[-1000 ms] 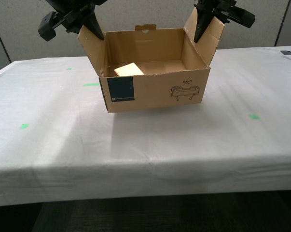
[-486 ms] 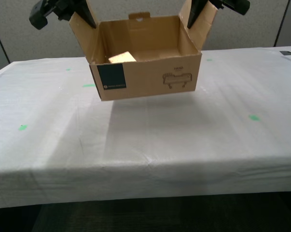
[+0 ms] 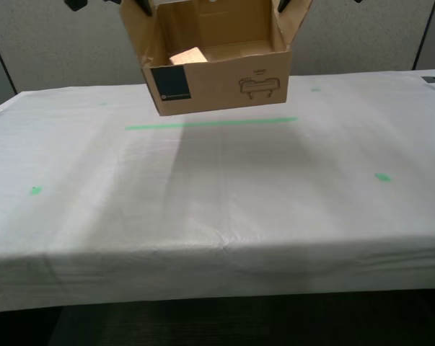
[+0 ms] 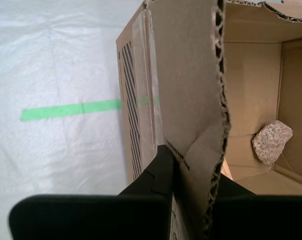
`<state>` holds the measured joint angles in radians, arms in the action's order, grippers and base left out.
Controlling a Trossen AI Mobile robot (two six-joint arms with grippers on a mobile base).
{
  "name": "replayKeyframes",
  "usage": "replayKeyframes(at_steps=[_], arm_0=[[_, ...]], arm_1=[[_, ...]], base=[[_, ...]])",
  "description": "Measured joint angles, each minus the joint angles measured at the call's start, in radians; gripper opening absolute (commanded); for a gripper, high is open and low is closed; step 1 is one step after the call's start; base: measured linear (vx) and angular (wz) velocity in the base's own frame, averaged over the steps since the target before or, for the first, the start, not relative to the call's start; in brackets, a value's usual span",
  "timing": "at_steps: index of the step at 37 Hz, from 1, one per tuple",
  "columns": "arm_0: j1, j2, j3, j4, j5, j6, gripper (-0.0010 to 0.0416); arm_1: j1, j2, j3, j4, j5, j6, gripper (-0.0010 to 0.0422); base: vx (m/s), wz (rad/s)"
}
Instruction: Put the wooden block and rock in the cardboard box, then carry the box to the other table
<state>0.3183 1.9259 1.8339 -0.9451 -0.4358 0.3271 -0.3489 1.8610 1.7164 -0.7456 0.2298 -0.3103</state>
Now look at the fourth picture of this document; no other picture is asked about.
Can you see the light wooden block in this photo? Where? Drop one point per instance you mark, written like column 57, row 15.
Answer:
column 227, row 172

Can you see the long green tape strip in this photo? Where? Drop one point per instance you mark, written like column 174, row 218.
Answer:
column 65, row 110

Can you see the pinkish speckled granite rock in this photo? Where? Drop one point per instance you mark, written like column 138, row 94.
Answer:
column 272, row 142

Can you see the brown cardboard box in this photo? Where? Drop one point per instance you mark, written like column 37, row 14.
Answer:
column 185, row 75

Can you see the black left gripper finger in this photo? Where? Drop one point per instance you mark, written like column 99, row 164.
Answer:
column 261, row 217
column 90, row 217

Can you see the white table cover cloth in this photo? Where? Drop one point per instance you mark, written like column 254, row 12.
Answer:
column 40, row 62

